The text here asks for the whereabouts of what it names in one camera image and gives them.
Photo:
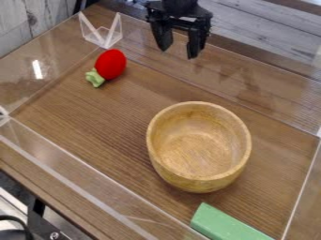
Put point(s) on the clear acrylic corner bracket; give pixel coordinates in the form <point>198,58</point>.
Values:
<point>103,37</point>

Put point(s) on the red plush strawberry toy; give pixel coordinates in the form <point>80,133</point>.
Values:
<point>108,67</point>

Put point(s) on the black table leg bracket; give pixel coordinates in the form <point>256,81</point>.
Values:
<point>39,226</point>

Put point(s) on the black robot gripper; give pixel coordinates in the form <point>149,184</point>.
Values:
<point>182,14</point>

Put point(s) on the green rectangular block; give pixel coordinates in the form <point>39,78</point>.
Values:
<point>219,226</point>

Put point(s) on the clear acrylic tray wall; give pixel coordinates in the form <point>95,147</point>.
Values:
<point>103,208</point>

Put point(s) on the wooden bowl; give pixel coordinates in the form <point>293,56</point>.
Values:
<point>199,146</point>

